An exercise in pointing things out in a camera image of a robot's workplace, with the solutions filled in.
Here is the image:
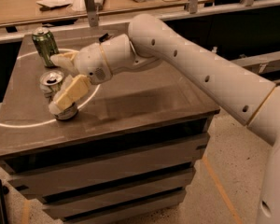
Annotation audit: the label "white paper stack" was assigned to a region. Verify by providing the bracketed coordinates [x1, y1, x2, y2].
[37, 0, 76, 8]

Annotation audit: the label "white 7up soda can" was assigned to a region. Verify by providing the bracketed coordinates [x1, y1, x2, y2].
[39, 70, 78, 120]

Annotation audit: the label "black stand bottom left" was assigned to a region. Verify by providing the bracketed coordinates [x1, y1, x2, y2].
[0, 179, 9, 224]

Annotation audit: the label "green soda can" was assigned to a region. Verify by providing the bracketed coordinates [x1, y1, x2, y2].
[32, 27, 59, 68]

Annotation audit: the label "grey drawer cabinet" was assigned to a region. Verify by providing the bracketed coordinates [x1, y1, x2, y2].
[0, 37, 219, 224]

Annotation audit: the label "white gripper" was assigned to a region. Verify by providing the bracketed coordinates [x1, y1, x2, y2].
[49, 43, 112, 115]

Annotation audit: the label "black remote control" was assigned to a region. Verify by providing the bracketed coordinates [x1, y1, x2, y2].
[99, 33, 111, 43]

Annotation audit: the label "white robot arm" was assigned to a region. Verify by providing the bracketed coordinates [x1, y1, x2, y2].
[49, 14, 280, 224]

